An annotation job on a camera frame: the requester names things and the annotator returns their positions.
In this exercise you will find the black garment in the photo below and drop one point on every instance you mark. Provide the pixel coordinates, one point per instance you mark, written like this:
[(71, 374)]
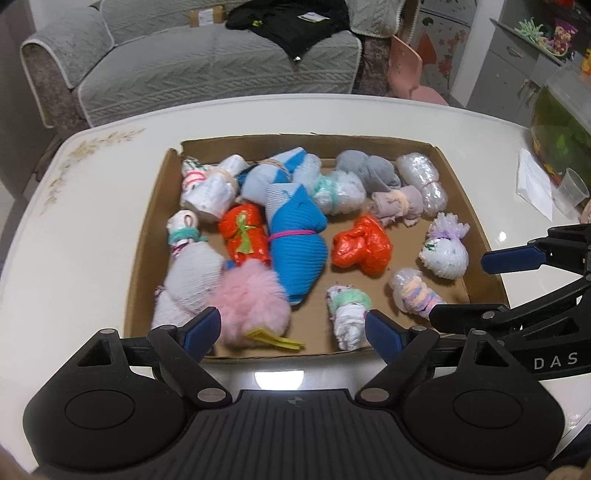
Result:
[(286, 23)]

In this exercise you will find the floral patterned panel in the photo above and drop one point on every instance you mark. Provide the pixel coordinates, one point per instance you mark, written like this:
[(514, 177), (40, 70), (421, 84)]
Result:
[(441, 41)]

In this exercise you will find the white knit bundle teal band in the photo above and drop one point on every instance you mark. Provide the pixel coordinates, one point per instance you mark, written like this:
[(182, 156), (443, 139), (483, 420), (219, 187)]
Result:
[(189, 277)]

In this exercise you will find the grey cabinet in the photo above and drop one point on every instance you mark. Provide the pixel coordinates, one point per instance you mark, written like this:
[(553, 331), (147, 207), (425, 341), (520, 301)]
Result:
[(503, 74)]

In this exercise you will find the white bundle mint green band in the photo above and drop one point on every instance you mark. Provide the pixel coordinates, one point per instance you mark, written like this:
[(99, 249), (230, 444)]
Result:
[(348, 318)]

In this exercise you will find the white mesh bundle purple top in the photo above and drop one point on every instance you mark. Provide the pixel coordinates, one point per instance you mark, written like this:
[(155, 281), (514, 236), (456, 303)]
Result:
[(445, 251)]

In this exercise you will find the clear plastic cup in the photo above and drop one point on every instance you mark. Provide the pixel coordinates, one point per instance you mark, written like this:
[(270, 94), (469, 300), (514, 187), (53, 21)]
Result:
[(571, 191)]

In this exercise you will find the grey quilted sofa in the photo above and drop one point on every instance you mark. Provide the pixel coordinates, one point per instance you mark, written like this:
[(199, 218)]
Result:
[(207, 60)]

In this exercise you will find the blue ribbed sock pink band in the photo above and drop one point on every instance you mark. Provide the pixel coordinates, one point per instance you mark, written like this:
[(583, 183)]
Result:
[(295, 249)]

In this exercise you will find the grey sock bundle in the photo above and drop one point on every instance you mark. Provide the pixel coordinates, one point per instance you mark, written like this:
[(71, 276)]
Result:
[(364, 168)]

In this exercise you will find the small cardboard package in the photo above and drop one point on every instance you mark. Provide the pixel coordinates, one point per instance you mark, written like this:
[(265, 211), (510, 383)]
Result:
[(207, 16)]

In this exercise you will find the white sock bundle tan band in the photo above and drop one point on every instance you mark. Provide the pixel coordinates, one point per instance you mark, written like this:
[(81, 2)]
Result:
[(224, 194)]

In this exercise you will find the glass fish tank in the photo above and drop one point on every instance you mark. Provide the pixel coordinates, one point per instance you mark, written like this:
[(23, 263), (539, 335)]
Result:
[(561, 124)]

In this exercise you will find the green plastic toy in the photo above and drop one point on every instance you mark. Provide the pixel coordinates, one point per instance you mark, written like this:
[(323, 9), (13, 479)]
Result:
[(533, 31)]

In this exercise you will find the pink plastic chair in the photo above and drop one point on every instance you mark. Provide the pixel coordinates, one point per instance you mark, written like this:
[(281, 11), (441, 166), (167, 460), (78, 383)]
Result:
[(406, 69)]

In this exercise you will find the pastel striped sock bundle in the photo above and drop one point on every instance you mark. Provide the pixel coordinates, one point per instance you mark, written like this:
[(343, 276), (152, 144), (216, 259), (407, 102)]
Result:
[(413, 293)]

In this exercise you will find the white paper sheet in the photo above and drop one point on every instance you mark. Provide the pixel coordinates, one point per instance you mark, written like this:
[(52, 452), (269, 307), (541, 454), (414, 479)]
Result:
[(533, 184)]

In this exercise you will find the pink fluffy pompom yellow clip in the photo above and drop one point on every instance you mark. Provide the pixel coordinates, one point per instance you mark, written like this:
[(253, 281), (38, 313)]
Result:
[(251, 302)]

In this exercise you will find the blue white sock tan band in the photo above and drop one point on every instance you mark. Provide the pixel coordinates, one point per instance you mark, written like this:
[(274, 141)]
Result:
[(263, 184)]

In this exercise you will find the bubble wrap bundle green band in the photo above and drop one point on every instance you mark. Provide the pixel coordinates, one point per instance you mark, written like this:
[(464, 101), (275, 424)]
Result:
[(339, 194)]

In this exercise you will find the orange bundle green ribbon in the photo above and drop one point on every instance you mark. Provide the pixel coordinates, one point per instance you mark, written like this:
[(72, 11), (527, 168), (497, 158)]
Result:
[(244, 235)]

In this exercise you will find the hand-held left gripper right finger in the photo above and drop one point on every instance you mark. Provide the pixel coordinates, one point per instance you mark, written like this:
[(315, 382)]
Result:
[(383, 334)]

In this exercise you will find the clear bubble wrap bundle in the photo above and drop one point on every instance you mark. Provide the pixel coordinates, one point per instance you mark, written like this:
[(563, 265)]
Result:
[(422, 182)]

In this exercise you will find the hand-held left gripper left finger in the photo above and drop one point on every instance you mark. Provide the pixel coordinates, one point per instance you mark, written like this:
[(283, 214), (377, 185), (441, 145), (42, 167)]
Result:
[(203, 330)]

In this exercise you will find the colourful snack bag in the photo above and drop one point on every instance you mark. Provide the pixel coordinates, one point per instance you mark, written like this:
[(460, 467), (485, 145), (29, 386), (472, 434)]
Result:
[(564, 37)]

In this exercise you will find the beige sock bundle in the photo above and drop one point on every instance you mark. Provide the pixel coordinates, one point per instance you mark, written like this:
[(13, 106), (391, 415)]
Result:
[(397, 205)]

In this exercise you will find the brown cardboard box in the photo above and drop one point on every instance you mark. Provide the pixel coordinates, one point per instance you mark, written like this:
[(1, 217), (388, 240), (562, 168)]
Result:
[(323, 258)]

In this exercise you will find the plain orange plastic bundle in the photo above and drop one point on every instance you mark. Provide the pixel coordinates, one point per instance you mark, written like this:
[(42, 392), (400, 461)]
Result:
[(364, 247)]

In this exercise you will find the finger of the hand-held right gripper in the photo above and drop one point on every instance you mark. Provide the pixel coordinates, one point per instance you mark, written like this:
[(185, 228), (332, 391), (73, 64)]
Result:
[(461, 316), (512, 259)]

